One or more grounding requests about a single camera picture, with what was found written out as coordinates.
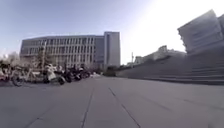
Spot dark bush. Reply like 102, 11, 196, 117
103, 65, 118, 78

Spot large grey office building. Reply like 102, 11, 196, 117
19, 31, 122, 70

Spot grey paved plaza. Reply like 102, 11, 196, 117
0, 76, 224, 128

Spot low pale distant building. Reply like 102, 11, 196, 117
133, 45, 186, 65

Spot row of parked bicycles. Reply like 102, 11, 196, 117
0, 61, 92, 88

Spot bare tree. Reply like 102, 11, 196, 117
34, 41, 52, 70

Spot wide grey stone stairs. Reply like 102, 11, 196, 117
115, 44, 224, 86

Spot pale blocky building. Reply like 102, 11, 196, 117
177, 9, 224, 54

